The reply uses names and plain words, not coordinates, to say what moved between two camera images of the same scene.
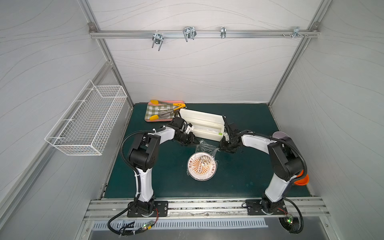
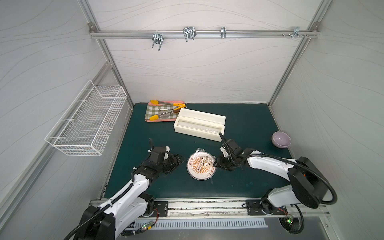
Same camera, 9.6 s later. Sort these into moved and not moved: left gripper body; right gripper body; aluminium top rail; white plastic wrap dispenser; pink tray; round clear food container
Moved: right gripper body; left gripper body
Not moved: aluminium top rail; round clear food container; white plastic wrap dispenser; pink tray
